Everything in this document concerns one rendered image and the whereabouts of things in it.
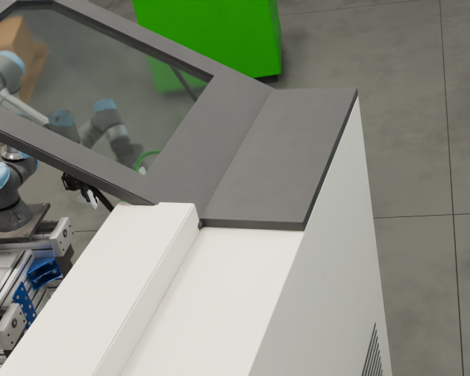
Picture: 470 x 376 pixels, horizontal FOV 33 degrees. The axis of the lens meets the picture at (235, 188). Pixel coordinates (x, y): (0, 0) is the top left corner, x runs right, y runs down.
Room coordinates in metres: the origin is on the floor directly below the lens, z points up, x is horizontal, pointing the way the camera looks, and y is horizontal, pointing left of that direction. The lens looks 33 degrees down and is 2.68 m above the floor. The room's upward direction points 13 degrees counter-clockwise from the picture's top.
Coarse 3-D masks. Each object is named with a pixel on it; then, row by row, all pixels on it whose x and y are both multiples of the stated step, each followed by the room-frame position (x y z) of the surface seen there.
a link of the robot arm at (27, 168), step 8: (8, 152) 2.76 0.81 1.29; (16, 152) 2.75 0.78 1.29; (8, 160) 2.75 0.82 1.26; (16, 160) 2.74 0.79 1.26; (24, 160) 2.75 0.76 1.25; (32, 160) 2.79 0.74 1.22; (16, 168) 2.73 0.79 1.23; (24, 168) 2.75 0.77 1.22; (32, 168) 2.78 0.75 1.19; (24, 176) 2.73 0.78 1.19
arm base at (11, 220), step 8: (8, 208) 2.63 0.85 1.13; (16, 208) 2.64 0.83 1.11; (24, 208) 2.67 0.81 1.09; (0, 216) 2.63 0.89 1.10; (8, 216) 2.62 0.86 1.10; (16, 216) 2.63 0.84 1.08; (24, 216) 2.64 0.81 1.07; (0, 224) 2.62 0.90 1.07; (8, 224) 2.61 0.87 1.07; (16, 224) 2.61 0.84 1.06; (24, 224) 2.63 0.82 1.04
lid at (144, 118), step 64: (0, 0) 2.52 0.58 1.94; (64, 0) 2.60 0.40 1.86; (0, 64) 2.22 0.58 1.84; (64, 64) 2.29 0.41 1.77; (128, 64) 2.36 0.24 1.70; (192, 64) 2.41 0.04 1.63; (0, 128) 1.93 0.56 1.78; (64, 128) 2.00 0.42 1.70; (128, 128) 2.06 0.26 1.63; (192, 128) 2.09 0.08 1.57; (128, 192) 1.79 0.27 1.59; (192, 192) 1.83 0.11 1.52
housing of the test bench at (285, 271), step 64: (256, 128) 2.13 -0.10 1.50; (320, 128) 2.04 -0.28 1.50; (256, 192) 1.78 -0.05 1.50; (320, 192) 1.77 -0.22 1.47; (192, 256) 1.62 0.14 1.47; (256, 256) 1.56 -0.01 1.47; (320, 256) 1.69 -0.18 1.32; (192, 320) 1.38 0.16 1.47; (256, 320) 1.33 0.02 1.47; (320, 320) 1.61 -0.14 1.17; (384, 320) 2.22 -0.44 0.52
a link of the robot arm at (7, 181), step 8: (0, 168) 2.69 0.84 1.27; (8, 168) 2.70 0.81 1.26; (0, 176) 2.64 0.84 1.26; (8, 176) 2.66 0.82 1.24; (16, 176) 2.70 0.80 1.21; (0, 184) 2.63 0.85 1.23; (8, 184) 2.65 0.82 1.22; (16, 184) 2.69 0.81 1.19; (0, 192) 2.63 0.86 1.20; (8, 192) 2.64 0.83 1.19; (16, 192) 2.67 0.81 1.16; (0, 200) 2.63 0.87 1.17; (8, 200) 2.63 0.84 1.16; (16, 200) 2.66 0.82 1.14; (0, 208) 2.63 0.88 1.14
